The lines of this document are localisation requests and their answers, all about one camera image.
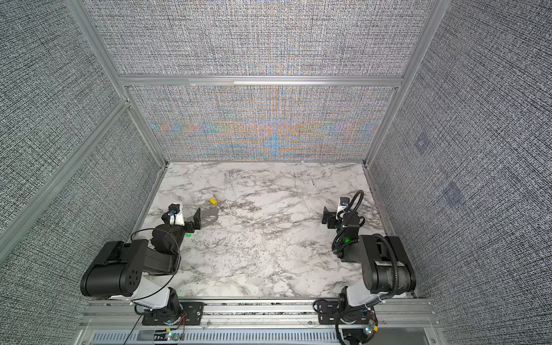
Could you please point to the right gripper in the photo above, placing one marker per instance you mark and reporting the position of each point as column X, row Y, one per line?
column 329, row 216

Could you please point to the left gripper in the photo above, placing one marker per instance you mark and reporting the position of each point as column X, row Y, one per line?
column 196, row 218

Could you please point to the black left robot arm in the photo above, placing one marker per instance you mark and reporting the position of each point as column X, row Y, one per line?
column 122, row 271

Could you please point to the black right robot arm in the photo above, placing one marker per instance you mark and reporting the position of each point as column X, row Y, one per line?
column 386, row 270

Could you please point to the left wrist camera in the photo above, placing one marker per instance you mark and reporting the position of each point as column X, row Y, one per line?
column 175, row 216

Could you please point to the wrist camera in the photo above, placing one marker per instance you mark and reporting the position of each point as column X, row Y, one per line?
column 343, row 205
column 175, row 216

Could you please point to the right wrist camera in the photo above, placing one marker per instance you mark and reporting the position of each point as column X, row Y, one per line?
column 343, row 205

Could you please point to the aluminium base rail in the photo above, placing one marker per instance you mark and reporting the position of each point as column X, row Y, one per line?
column 249, row 313

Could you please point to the grey slotted cable duct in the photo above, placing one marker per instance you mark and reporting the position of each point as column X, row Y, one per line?
column 217, row 336

